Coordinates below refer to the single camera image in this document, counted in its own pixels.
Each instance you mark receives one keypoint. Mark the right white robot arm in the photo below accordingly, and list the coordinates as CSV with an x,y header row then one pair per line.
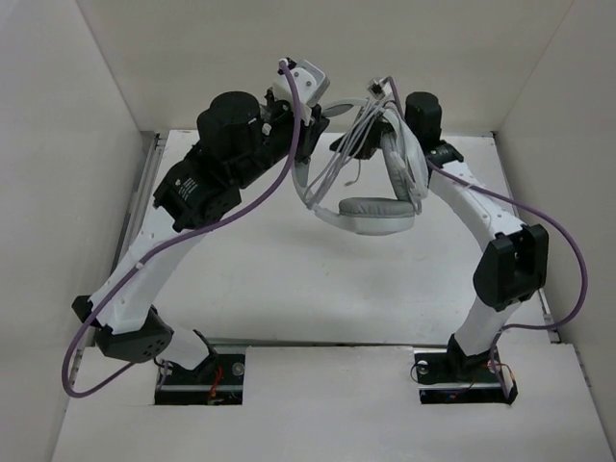
x,y
513,264

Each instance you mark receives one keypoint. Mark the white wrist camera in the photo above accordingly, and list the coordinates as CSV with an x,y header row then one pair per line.
x,y
310,81
380,88

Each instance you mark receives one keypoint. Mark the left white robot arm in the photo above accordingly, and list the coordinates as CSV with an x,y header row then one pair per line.
x,y
186,207

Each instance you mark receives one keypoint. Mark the aluminium side rail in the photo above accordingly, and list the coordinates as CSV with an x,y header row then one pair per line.
x,y
153,147

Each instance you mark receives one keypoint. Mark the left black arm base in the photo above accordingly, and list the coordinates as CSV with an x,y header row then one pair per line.
x,y
222,384

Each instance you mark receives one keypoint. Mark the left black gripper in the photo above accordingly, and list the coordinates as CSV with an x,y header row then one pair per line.
x,y
309,133

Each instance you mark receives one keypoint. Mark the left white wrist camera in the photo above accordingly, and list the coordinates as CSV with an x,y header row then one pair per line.
x,y
310,81

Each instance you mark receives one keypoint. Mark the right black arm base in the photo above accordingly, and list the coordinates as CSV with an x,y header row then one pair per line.
x,y
440,381

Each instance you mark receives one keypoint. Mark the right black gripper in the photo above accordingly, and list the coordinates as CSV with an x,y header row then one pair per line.
x,y
368,149

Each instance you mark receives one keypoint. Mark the white grey headphones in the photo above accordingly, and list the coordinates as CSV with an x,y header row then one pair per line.
x,y
379,196

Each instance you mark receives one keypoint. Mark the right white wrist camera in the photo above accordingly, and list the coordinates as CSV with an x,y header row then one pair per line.
x,y
380,88

